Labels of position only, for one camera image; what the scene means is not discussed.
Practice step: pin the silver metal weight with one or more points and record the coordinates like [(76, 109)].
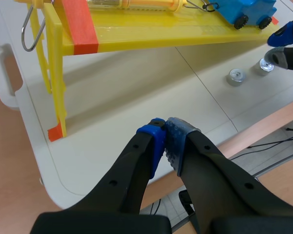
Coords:
[(236, 78), (261, 69)]

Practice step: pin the blue toy cart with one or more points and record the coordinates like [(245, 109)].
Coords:
[(244, 9)]

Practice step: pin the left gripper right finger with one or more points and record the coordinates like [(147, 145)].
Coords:
[(210, 185)]

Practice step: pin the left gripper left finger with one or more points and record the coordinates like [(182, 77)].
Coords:
[(134, 170)]

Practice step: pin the yellow plastic ramp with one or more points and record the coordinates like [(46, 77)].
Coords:
[(146, 31)]

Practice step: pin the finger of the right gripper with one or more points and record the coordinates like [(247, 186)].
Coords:
[(286, 34), (288, 57)]

